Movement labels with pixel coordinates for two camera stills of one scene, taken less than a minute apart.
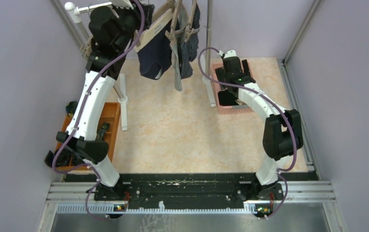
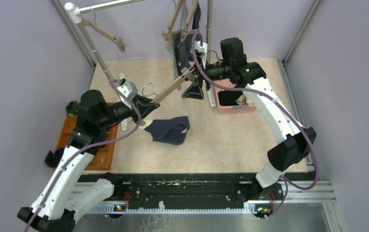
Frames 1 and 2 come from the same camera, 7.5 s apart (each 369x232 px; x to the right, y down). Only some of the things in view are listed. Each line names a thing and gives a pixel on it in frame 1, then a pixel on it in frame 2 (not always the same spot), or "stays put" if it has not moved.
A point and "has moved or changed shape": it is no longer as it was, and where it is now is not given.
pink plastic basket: x=224 y=109 stays put
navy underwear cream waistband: x=154 y=48 to x=171 y=131
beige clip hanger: x=86 y=50 has moved or changed shape
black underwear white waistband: x=226 y=98 stays put
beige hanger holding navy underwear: x=171 y=34 to x=187 y=74
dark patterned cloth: x=70 y=108 stays put
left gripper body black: x=129 y=20 to x=123 y=111
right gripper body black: x=221 y=76 to x=215 y=71
